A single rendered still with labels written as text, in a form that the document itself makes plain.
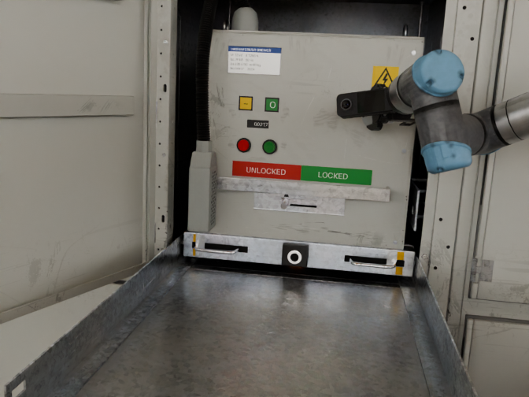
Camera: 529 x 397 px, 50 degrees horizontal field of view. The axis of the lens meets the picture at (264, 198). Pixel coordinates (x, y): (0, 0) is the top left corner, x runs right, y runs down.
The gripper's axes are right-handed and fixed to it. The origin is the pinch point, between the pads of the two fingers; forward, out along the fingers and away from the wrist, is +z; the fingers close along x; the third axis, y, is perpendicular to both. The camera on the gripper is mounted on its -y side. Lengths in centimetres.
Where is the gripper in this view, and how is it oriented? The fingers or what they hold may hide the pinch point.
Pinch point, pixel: (363, 116)
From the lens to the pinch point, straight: 126.3
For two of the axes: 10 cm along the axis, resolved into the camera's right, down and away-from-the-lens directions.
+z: -1.3, 0.7, 9.9
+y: 9.9, 0.2, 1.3
